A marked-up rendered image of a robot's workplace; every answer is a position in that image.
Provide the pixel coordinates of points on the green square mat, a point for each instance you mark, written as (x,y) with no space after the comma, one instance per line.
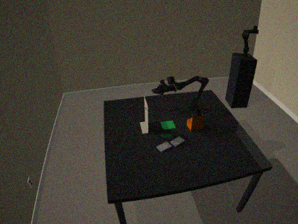
(168,125)

